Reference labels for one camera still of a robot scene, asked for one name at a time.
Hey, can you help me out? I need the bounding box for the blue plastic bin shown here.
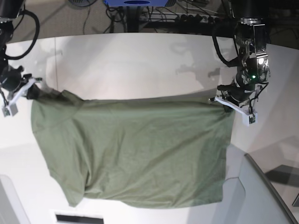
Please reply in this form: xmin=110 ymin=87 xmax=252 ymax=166
xmin=104 ymin=0 xmax=168 ymax=7

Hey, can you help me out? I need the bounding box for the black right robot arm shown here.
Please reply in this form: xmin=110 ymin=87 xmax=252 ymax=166
xmin=0 ymin=0 xmax=25 ymax=91

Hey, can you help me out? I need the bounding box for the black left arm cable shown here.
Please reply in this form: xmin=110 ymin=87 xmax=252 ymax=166
xmin=212 ymin=23 xmax=241 ymax=68

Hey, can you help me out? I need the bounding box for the green t-shirt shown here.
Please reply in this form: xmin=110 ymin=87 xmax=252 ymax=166
xmin=31 ymin=91 xmax=235 ymax=209

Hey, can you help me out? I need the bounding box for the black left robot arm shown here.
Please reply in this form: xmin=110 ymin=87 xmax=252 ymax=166
xmin=212 ymin=0 xmax=270 ymax=106

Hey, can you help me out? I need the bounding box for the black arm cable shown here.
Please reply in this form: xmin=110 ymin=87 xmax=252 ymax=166
xmin=212 ymin=23 xmax=241 ymax=68
xmin=4 ymin=9 xmax=40 ymax=60

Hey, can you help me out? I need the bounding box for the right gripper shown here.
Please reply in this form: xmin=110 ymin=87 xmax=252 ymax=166
xmin=0 ymin=65 xmax=32 ymax=92

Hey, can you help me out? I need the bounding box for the grey table leg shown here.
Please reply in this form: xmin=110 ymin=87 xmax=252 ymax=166
xmin=126 ymin=6 xmax=142 ymax=33

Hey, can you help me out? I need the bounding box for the black power strip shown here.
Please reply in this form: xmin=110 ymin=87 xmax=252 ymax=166
xmin=149 ymin=12 xmax=219 ymax=23

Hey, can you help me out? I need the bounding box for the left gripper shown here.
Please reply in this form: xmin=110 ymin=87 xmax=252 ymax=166
xmin=217 ymin=80 xmax=269 ymax=106

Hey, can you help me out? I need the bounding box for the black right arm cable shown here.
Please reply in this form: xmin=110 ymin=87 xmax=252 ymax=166
xmin=4 ymin=9 xmax=40 ymax=60

